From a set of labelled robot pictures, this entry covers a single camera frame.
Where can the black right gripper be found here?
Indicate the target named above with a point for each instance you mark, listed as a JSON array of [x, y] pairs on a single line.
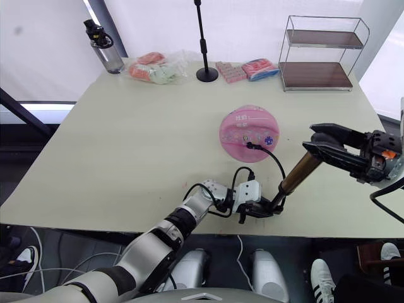
[[378, 148]]

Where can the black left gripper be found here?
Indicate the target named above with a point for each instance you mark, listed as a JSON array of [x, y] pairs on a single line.
[[252, 210]]

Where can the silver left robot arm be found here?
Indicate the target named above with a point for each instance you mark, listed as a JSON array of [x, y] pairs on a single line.
[[151, 246]]

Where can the pink deflated ball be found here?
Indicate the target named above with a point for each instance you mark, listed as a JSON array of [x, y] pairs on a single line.
[[243, 126]]

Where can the silver robot right leg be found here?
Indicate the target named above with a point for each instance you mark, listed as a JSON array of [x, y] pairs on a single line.
[[268, 271]]

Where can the silver robot leg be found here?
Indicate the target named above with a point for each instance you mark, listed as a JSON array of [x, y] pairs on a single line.
[[268, 271], [189, 268]]

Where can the metal two-tier shelf rack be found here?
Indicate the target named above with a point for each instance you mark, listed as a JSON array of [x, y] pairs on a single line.
[[315, 74]]

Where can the white striped sneaker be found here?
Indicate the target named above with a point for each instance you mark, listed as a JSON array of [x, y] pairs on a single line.
[[389, 255], [322, 281], [29, 257]]

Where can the silver robot left leg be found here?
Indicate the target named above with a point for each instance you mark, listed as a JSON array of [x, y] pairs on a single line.
[[189, 268]]

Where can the brown wooden box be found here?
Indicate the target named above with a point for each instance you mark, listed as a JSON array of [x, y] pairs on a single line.
[[367, 255]]

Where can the red and blue packet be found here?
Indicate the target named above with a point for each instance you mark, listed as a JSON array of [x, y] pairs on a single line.
[[259, 67]]

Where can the grey robot torso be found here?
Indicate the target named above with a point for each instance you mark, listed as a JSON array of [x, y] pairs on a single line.
[[195, 296]]

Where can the dark trouser leg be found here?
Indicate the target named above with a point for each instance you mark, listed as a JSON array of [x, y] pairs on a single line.
[[363, 290]]

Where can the pink block pack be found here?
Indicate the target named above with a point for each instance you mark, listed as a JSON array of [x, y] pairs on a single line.
[[230, 72]]

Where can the black microphone stand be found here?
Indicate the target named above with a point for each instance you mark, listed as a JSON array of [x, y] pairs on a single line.
[[206, 75]]

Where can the plastic bag of cloths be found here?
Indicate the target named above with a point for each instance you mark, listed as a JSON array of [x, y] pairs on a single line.
[[158, 74]]

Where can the clear black-capped water bottle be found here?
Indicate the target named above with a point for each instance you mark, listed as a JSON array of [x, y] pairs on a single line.
[[110, 57]]

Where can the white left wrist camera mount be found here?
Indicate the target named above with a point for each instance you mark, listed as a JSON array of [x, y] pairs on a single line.
[[248, 191]]

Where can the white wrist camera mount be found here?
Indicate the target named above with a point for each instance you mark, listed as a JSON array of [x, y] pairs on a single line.
[[397, 168], [248, 191]]

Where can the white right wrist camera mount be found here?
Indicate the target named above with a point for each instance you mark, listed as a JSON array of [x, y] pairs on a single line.
[[397, 168]]

